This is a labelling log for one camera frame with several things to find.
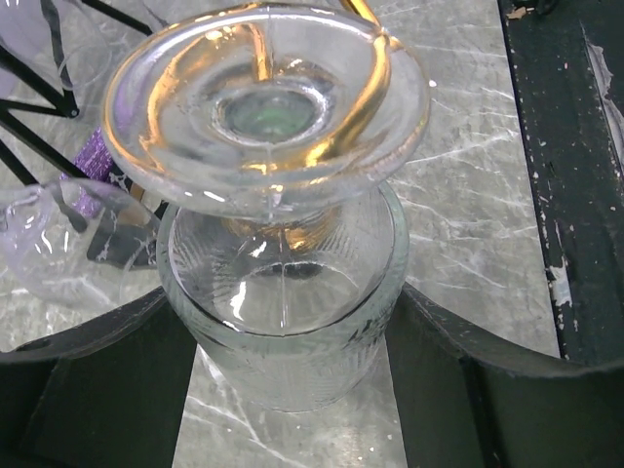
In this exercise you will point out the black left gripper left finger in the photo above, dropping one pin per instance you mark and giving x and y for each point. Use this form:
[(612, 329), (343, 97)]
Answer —
[(108, 393)]

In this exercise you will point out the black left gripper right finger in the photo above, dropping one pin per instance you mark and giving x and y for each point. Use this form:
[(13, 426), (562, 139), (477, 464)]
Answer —
[(469, 398)]

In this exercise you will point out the gold wine glass rack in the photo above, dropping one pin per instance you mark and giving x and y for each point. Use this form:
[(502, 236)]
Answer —
[(252, 114)]

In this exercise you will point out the black marble rack base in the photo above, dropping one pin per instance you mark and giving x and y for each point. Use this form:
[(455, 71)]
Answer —
[(126, 231)]

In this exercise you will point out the purple glitter microphone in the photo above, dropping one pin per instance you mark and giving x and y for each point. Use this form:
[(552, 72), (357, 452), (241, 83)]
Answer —
[(95, 161)]

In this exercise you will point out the black music stand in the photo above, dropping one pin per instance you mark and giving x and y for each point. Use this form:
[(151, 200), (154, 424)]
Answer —
[(24, 90)]

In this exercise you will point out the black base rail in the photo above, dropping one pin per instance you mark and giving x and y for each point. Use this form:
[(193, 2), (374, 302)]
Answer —
[(566, 63)]

